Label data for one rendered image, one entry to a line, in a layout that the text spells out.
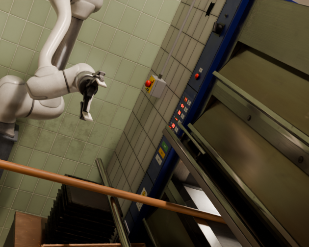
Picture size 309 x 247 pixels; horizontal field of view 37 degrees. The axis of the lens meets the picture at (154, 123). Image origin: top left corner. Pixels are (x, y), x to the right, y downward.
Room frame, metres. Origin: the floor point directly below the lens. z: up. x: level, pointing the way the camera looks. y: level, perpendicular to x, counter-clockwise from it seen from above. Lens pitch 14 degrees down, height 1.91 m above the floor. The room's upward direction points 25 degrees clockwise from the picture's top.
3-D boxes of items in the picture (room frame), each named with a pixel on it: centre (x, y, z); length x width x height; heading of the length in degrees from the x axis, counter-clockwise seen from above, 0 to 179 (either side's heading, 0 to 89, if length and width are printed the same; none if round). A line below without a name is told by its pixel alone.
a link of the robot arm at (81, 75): (1.80, 0.32, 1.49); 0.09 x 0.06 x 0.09; 113
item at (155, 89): (2.58, 0.08, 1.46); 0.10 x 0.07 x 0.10; 23
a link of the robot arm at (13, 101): (2.19, 0.72, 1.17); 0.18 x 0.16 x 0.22; 137
